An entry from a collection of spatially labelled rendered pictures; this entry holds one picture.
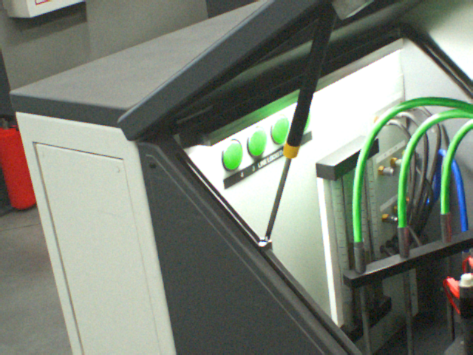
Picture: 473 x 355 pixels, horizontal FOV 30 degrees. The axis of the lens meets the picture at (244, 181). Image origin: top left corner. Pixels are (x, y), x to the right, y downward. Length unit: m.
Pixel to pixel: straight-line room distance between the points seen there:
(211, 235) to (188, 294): 0.13
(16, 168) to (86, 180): 3.63
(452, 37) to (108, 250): 0.76
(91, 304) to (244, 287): 0.38
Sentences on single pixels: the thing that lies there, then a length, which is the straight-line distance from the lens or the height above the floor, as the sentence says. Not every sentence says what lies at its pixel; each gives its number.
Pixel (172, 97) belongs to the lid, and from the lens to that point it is 1.14.
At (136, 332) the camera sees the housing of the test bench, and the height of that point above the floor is 1.11.
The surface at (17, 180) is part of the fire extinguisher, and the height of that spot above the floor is 0.20.
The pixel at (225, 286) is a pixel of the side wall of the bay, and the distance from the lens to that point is 1.24.
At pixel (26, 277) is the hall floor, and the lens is 4.34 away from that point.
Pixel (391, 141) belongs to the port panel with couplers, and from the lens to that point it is 1.72.
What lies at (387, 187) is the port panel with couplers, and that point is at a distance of 1.73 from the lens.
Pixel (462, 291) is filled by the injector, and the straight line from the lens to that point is 1.45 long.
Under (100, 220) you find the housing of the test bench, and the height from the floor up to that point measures 1.31.
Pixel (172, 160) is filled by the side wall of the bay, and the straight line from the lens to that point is 1.22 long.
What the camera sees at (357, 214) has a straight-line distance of 1.50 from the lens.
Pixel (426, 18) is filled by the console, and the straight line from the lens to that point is 1.73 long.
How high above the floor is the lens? 1.84
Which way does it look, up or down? 22 degrees down
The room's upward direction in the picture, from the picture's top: 8 degrees counter-clockwise
